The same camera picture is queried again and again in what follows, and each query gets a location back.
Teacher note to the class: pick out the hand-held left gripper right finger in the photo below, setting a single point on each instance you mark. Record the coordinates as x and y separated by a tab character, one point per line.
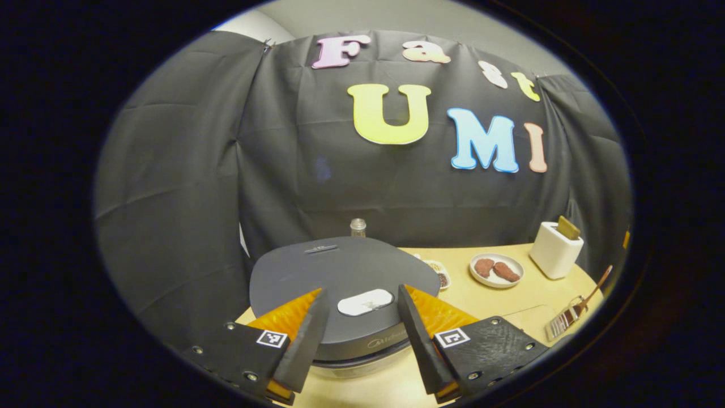
416	334

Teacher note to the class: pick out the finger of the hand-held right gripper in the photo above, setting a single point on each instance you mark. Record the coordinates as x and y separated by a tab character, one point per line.
626	238

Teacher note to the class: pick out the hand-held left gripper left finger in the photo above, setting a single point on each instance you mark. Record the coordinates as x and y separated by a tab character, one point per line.
306	340

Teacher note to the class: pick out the dark wooden spoon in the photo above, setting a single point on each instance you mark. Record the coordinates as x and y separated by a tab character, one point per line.
595	289

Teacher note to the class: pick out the black silver rice cooker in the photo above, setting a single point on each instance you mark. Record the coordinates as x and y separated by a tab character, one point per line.
340	272

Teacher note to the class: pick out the brown bread slice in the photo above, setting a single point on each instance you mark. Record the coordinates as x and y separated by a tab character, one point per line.
568	228

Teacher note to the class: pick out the white divided bean dish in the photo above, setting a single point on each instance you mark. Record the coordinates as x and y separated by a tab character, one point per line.
440	275

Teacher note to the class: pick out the white toaster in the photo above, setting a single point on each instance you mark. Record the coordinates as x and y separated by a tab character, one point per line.
552	255

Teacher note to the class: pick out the red meat piece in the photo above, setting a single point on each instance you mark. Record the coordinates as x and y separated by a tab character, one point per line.
506	272
484	267

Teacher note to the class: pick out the round white plate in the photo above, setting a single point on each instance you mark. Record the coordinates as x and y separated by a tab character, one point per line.
498	283

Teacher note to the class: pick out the small clear bottle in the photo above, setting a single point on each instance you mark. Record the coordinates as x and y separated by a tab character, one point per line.
358	228

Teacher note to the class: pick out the black backdrop cloth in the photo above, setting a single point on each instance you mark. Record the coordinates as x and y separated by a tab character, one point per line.
198	170

